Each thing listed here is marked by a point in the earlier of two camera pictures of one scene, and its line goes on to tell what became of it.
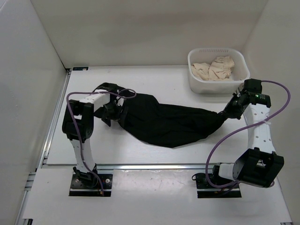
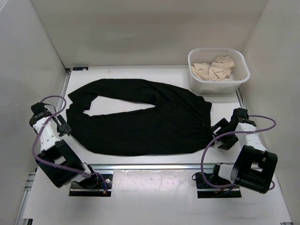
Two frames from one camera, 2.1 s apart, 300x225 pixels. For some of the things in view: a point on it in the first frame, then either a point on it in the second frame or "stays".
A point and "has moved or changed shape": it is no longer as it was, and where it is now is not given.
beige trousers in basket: x=220 y=70 stays
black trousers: x=171 y=126 has moved or changed shape
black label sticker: x=80 y=68 stays
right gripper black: x=229 y=112 -> x=227 y=143
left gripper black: x=107 y=116 -> x=64 y=128
